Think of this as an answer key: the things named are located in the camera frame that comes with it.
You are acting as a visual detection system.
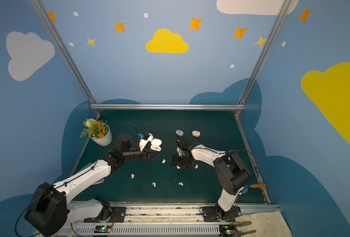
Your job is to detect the white pot with flowers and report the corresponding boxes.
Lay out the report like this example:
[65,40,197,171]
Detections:
[80,118,112,146]

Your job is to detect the green controller board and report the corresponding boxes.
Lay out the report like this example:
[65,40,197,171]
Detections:
[219,225,236,237]
[94,226,112,234]

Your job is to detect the beige cloth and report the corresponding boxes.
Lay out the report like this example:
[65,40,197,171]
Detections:
[235,211,293,237]

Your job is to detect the right green controller board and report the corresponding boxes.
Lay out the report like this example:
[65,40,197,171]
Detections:
[219,225,236,237]

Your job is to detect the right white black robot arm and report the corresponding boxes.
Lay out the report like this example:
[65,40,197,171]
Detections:
[172,137,252,214]

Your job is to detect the green handled pliers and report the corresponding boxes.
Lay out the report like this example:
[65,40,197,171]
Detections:
[232,220,257,237]

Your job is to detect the purple earbud charging case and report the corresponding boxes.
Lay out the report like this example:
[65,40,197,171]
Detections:
[176,129,184,137]

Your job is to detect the white earbud charging case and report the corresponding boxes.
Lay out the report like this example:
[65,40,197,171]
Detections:
[150,138,162,152]

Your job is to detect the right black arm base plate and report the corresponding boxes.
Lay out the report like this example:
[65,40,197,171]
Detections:
[199,206,242,222]

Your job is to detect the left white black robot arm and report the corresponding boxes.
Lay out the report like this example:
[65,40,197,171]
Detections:
[22,133,162,237]

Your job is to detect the pink earbud charging case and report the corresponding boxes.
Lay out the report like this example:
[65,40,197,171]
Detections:
[192,130,201,137]

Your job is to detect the left green controller board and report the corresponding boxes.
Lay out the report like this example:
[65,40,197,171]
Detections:
[94,226,112,234]

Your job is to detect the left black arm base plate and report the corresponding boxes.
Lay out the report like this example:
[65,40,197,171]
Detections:
[84,206,126,223]

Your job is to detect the blue garden fork tool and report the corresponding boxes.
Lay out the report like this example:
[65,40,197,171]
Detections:
[241,183,266,195]

